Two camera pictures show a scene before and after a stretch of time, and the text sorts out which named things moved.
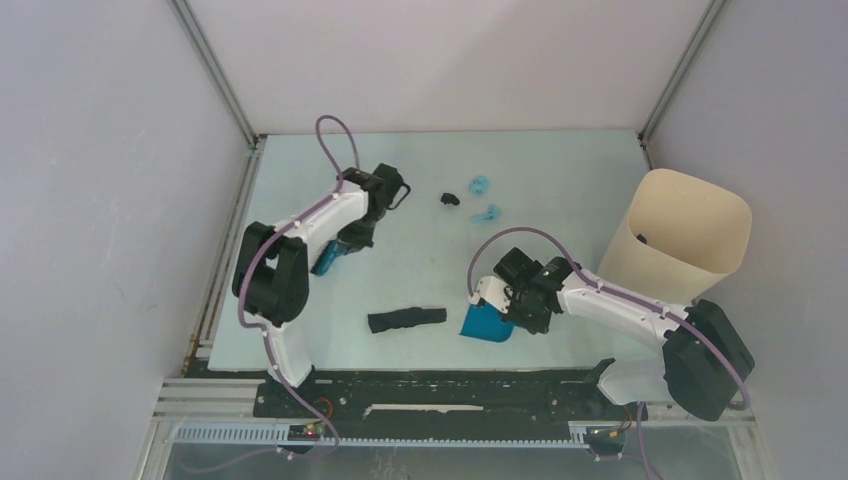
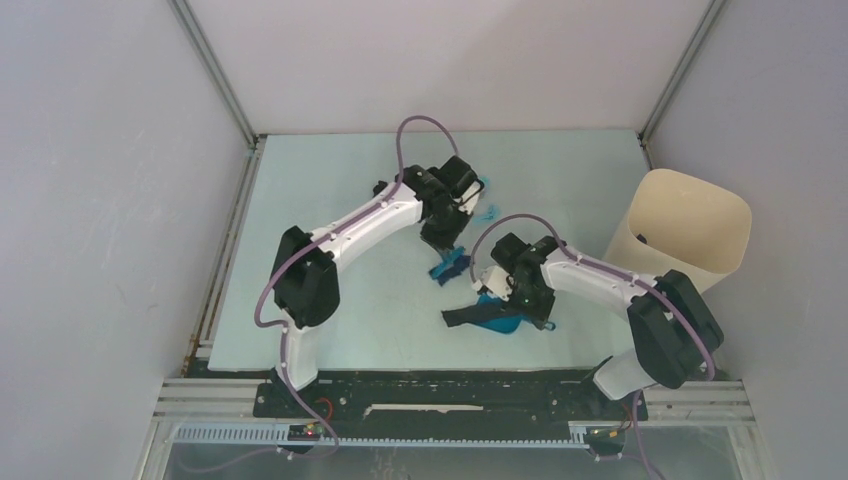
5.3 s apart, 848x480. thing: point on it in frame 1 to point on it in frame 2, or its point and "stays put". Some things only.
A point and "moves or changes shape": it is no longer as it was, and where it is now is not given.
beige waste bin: (678, 239) stays put
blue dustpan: (484, 321) moves or changes shape
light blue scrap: (493, 213) stays put
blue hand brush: (328, 255) moves or changes shape
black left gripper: (354, 242) to (447, 241)
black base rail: (448, 404) stays put
